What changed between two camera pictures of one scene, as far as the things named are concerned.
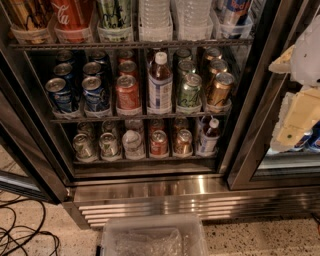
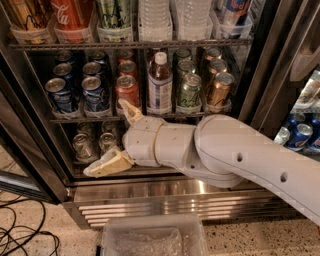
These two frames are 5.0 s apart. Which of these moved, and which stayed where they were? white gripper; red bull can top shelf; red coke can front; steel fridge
Moved: white gripper
Stayed: red coke can front; red bull can top shelf; steel fridge
